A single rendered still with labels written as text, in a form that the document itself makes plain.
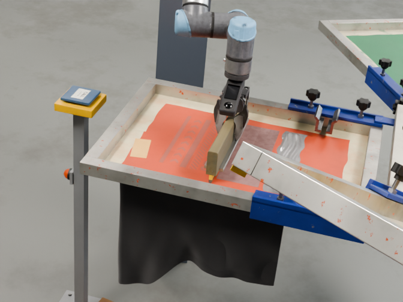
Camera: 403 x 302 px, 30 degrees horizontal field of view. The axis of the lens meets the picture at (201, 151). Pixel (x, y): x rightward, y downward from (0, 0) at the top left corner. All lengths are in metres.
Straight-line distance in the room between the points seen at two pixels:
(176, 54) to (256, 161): 1.74
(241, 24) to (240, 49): 0.07
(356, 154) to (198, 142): 0.48
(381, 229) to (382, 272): 2.48
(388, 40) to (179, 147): 1.28
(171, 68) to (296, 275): 1.10
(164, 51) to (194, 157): 0.68
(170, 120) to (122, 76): 2.47
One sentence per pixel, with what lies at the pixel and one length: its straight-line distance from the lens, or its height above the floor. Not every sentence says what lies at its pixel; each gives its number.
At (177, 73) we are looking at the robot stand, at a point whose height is 0.90.
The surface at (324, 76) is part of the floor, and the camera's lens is 5.11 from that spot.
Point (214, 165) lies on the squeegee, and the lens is 2.05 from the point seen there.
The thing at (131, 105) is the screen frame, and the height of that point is 0.99.
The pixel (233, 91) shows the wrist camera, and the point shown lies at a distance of 2.11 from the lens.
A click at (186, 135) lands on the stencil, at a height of 0.95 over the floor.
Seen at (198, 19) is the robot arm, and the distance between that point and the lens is 2.16.
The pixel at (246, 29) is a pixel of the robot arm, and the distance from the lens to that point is 2.06.
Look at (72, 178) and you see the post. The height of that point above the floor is 0.65.
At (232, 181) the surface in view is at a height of 0.95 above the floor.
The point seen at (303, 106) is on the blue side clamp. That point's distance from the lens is 2.44.
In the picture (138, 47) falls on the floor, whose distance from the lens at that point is 5.26.
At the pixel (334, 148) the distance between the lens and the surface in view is 2.34.
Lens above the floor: 2.10
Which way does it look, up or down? 31 degrees down
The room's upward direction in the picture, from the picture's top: 5 degrees clockwise
